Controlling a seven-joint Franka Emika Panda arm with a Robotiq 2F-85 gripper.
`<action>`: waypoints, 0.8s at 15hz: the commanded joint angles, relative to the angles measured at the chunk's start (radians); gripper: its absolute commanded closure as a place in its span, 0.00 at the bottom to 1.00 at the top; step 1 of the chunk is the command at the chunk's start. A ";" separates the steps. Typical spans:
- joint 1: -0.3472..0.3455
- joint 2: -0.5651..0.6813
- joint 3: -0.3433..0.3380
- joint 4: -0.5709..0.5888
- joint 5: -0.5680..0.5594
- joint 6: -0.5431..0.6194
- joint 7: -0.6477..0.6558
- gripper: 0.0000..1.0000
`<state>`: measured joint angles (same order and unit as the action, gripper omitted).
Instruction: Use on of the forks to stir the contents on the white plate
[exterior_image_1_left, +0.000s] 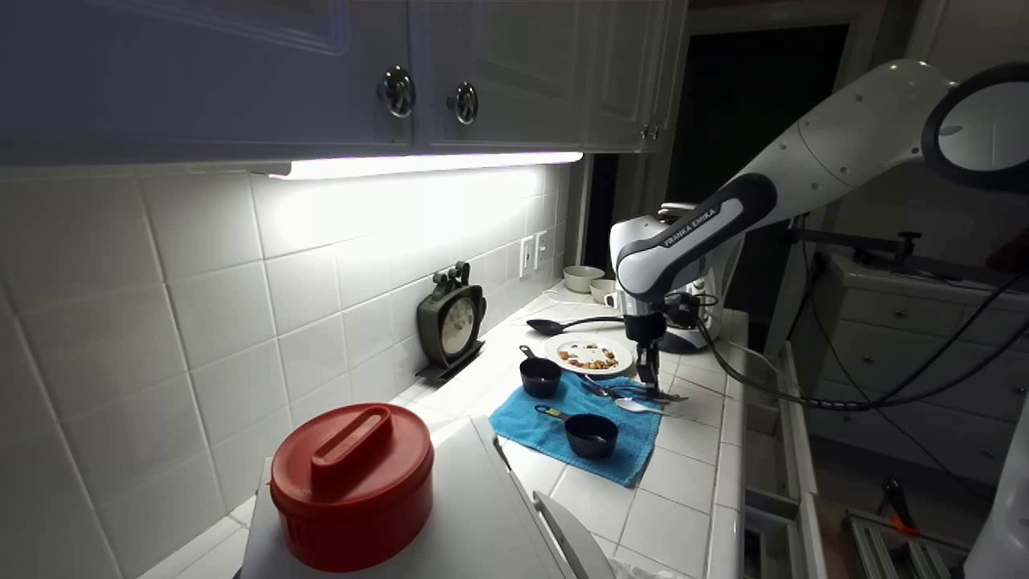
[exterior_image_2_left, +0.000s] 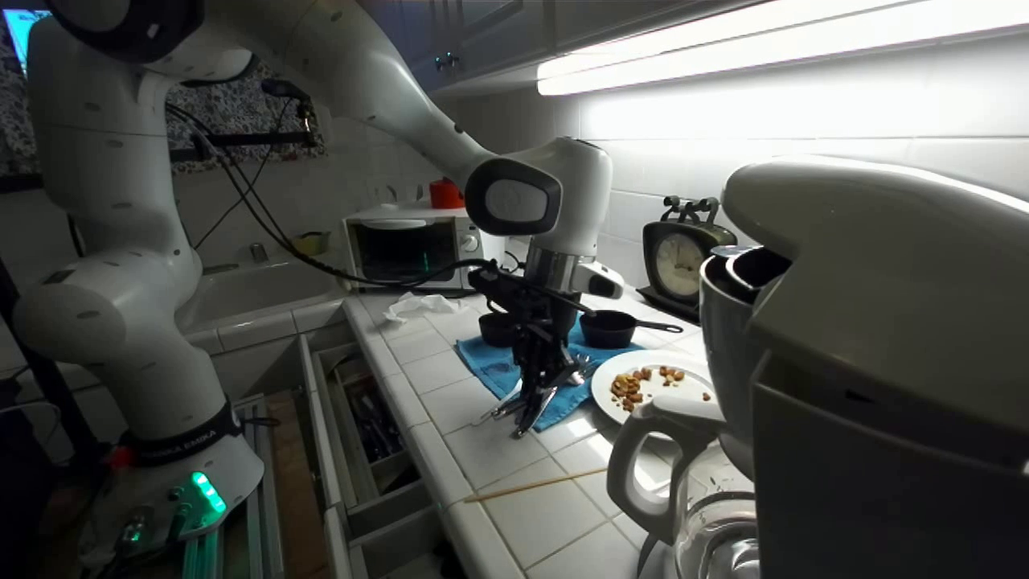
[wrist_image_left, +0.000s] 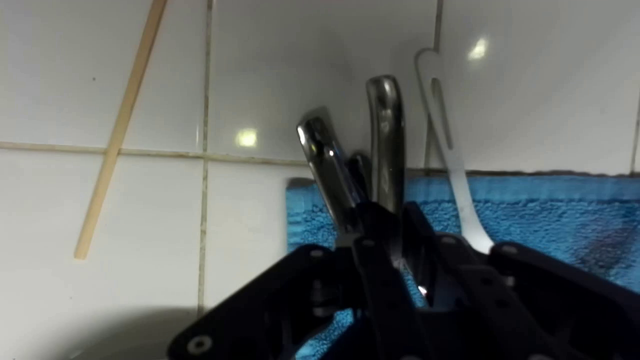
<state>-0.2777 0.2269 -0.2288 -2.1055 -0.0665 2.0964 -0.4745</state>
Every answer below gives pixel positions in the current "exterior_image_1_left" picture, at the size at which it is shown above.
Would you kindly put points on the open white drawer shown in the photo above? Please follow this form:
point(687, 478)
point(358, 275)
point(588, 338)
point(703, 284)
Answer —
point(766, 452)

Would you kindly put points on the under-cabinet light strip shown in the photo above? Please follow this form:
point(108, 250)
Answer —
point(430, 167)

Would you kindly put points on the round metal cabinet knob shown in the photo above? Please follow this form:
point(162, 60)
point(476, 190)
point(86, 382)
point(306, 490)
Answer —
point(398, 92)
point(465, 104)

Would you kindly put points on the white plate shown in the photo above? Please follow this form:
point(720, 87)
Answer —
point(586, 359)

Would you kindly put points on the red lidded container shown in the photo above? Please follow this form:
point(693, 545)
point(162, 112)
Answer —
point(349, 486)

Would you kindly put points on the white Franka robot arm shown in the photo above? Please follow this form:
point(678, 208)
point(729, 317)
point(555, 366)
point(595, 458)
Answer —
point(837, 150)

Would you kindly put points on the blue cloth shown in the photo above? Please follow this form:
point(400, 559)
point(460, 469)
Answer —
point(524, 423)

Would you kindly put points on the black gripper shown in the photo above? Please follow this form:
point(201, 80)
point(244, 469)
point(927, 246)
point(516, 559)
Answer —
point(648, 325)

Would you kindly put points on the white drawer chest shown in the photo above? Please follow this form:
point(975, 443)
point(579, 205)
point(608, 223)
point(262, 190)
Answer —
point(910, 354)

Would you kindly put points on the black plastic ladle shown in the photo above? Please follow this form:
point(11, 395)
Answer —
point(548, 325)

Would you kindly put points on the white cup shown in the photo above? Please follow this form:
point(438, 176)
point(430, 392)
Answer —
point(605, 294)

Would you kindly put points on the white wall outlet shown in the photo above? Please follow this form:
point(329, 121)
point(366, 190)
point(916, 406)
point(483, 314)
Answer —
point(531, 256)

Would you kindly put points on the small black pot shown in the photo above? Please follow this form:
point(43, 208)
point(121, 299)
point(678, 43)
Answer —
point(594, 440)
point(539, 378)

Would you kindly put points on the brown food pieces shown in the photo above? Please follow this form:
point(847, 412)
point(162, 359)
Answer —
point(588, 354)

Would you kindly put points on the dark analog kitchen clock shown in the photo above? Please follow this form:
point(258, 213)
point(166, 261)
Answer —
point(451, 325)

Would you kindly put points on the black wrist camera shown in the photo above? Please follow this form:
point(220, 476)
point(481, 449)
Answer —
point(687, 312)

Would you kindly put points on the white upper cabinets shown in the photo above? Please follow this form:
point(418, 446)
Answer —
point(214, 76)

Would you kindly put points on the white bowl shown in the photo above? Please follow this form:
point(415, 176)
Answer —
point(583, 278)

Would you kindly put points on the silver metal fork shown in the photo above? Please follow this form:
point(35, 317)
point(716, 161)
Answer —
point(668, 396)
point(614, 395)

